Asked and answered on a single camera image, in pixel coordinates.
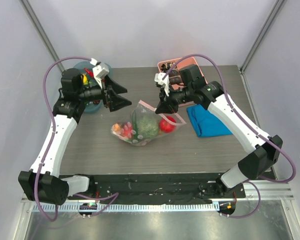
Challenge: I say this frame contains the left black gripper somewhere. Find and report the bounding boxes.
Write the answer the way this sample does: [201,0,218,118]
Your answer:
[77,75,132,112]

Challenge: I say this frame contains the green netted melon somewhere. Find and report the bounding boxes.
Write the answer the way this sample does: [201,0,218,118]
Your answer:
[130,110,160,139]

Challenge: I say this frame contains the clear zip top bag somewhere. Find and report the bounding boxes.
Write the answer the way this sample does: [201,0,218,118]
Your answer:
[110,100,186,146]

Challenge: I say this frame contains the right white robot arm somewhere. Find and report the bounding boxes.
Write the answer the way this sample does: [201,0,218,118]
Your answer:
[154,64,283,198]

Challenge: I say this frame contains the blue plastic fruit basket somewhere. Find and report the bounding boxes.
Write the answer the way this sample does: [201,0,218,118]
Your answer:
[74,61,103,114]

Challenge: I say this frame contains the dark items in tray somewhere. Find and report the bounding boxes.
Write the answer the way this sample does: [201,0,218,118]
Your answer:
[159,62,183,85]

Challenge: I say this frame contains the red chili pepper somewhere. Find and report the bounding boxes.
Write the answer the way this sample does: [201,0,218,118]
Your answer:
[84,68,94,77]

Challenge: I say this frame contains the yellow lemon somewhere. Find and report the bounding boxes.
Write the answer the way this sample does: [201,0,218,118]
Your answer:
[81,74,89,85]

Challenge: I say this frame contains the blue folded cloth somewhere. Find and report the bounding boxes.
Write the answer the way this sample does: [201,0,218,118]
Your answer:
[186,105,232,138]

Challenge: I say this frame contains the pink compartment tray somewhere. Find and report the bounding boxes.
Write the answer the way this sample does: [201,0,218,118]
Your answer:
[157,56,206,91]

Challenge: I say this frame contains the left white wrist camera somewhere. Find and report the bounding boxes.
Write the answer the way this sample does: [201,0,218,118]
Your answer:
[90,58,110,89]

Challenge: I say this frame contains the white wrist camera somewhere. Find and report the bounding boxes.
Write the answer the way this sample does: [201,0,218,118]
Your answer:
[90,58,110,89]
[154,72,170,97]

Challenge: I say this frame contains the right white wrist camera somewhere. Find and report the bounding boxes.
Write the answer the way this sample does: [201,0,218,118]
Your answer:
[154,72,170,97]

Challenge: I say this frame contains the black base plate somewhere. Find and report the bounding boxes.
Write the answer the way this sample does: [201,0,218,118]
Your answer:
[59,172,246,201]

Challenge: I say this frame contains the white slotted cable duct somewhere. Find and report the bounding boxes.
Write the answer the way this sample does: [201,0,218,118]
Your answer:
[32,202,220,213]

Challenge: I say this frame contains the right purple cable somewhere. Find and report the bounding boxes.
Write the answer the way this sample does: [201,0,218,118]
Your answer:
[162,53,297,219]

